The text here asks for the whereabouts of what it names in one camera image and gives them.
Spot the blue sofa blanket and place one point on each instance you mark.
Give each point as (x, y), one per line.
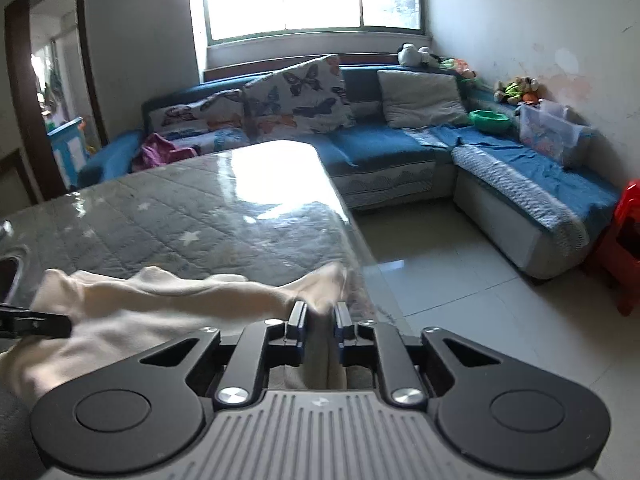
(525, 165)

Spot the magenta garment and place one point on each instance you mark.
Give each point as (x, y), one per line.
(160, 152)

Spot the green plastic bowl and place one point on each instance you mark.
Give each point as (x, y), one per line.
(490, 121)

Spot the green yellow plush toy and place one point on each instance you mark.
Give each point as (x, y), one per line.
(517, 90)

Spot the blue sofa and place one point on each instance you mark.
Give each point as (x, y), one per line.
(380, 145)

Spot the butterfly print cushion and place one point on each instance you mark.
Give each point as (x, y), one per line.
(300, 95)
(195, 112)

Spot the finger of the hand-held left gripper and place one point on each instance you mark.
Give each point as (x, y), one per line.
(40, 324)

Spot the green orange toy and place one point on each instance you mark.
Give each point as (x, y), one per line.
(457, 67)

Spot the black white plush toy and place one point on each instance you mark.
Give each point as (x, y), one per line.
(412, 54)

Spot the dark wooden door frame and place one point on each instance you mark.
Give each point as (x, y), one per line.
(92, 60)

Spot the blue white toy shelf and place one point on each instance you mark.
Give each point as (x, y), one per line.
(67, 152)

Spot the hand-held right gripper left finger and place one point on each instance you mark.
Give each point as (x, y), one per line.
(301, 331)

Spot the clear plastic storage box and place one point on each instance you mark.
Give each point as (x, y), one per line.
(550, 132)

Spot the red plastic stool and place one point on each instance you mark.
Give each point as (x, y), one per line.
(617, 260)

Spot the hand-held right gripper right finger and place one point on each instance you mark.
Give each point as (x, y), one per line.
(340, 334)

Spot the cream shirt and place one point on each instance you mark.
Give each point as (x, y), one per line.
(150, 305)

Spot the grey pillow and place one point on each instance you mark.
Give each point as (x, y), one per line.
(422, 97)

